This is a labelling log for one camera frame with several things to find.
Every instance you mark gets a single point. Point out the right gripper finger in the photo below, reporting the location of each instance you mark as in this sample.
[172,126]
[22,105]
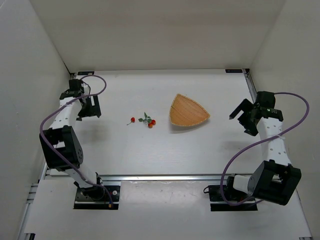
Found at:
[248,130]
[245,106]

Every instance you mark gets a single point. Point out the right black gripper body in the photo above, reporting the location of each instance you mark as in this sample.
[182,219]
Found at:
[247,116]

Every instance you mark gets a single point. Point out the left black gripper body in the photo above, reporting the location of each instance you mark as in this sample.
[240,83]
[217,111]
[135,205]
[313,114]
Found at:
[90,110]

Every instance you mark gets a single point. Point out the single fake red cherry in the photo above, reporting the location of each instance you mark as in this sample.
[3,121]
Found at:
[132,120]

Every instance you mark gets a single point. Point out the fake cherry sprig with leaves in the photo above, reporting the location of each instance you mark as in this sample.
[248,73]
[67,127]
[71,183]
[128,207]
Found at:
[147,120]

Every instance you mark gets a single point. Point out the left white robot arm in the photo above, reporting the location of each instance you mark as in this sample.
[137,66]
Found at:
[61,147]

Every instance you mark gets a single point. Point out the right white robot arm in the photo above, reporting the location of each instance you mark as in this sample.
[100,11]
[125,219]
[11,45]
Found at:
[275,180]

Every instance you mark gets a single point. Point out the woven bamboo fruit basket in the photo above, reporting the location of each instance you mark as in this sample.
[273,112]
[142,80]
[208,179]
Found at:
[185,112]

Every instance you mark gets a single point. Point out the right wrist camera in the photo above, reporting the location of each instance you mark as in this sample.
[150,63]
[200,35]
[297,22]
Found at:
[265,99]

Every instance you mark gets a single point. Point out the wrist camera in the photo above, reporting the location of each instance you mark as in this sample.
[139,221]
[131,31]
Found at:
[265,99]
[78,88]

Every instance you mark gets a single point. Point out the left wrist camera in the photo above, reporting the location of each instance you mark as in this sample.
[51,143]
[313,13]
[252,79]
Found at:
[78,88]

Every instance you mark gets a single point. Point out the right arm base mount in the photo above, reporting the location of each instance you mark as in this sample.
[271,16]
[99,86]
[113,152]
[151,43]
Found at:
[217,203]

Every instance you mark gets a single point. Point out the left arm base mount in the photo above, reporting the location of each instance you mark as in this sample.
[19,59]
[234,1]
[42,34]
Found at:
[96,198]

